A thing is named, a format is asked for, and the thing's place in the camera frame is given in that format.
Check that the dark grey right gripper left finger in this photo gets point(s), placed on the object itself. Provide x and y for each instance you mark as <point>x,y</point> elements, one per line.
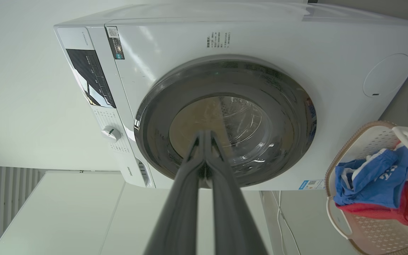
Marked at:
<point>179,209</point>

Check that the blue energy label sticker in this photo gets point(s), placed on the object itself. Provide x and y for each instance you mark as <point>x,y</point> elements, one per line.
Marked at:
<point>311,184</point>

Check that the round white filter cover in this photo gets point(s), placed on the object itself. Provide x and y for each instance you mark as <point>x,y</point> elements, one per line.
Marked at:
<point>386,75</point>

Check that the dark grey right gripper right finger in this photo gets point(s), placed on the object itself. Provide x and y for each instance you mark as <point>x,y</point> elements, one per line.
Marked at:
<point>232,212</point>

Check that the white front-load washing machine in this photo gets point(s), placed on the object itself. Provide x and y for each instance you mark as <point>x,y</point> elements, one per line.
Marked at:
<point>175,46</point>

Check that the dark round washer door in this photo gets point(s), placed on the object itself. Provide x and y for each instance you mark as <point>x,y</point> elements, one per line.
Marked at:
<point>282,117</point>

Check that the white control knob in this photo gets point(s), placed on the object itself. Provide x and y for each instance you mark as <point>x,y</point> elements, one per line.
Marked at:
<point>111,134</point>

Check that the blue garment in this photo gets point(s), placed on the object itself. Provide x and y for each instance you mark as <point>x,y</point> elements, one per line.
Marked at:
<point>374,180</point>

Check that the white ribbed radiator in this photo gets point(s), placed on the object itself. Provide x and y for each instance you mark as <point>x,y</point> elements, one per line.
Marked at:
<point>2,202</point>

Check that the white cabinet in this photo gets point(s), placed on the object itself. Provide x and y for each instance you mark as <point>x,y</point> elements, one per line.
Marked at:
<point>69,216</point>

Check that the white woven laundry basket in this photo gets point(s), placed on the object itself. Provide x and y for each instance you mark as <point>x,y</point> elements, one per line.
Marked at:
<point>377,233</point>

